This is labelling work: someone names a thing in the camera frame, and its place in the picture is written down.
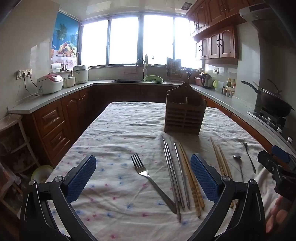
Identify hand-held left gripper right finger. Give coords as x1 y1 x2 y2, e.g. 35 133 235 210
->
190 153 266 241

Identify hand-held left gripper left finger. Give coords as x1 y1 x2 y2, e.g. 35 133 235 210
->
20 154 97 241

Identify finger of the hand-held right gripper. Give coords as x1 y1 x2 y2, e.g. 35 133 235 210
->
257 150 290 177
272 145 296 171

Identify wooden slatted utensil holder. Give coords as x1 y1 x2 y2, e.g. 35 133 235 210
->
164 82 207 135

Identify person's right hand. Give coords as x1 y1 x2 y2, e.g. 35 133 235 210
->
265 194 290 234

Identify patterned yellow wooden chopstick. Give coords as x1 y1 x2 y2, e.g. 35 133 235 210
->
179 143 201 218
181 145 205 209

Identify long metal spoon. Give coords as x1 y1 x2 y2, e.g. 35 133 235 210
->
240 142 257 174

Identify short metal spoon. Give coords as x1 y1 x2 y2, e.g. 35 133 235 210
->
232 155 244 183

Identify gas stove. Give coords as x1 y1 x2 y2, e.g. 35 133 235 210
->
247 108 287 135

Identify green rimmed bowl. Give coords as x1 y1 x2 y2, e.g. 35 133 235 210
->
31 164 54 184

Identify black wok with lid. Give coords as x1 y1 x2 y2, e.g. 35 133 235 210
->
241 78 293 118

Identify white floral tablecloth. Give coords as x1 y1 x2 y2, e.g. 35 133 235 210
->
45 101 285 241

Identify metal fork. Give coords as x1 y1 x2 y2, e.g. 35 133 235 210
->
130 153 177 214

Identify wooden lower cabinets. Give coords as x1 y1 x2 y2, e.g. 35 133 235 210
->
30 84 278 168

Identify wooden cabinets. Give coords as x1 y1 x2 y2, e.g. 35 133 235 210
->
184 0 253 66
30 84 278 168

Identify wooden shelf rack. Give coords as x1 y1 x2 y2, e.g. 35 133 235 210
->
0 113 41 216

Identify group of condiment bottles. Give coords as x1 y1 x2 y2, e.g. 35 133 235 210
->
222 77 237 98

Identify grey kitchen countertop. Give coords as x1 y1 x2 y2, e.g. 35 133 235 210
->
8 79 296 161

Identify steel electric kettle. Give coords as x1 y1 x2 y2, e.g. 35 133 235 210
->
200 72 213 89

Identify small white appliance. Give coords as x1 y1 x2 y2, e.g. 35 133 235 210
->
63 74 76 88

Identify pink and white rice cooker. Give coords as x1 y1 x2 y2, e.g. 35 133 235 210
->
36 74 64 95

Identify white electric pot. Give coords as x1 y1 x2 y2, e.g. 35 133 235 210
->
73 65 89 85

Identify kitchen sink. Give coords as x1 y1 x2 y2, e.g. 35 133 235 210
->
111 78 167 83

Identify green colander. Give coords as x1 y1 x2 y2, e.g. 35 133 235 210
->
143 75 164 83

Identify dish rack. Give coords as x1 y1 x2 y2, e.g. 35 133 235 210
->
166 57 186 82

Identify curved metal faucet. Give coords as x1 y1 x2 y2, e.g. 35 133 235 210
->
135 58 147 80

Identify wooden upper cabinets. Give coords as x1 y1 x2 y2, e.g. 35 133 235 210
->
184 0 253 66

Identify steel range hood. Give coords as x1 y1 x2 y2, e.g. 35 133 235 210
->
239 0 296 49

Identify large kitchen window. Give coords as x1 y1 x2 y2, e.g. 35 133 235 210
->
78 13 204 68

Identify wall power outlet strip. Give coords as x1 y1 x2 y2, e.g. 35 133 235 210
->
16 69 32 80

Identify tropical fruit wall poster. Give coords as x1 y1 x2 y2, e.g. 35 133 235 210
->
51 12 80 67

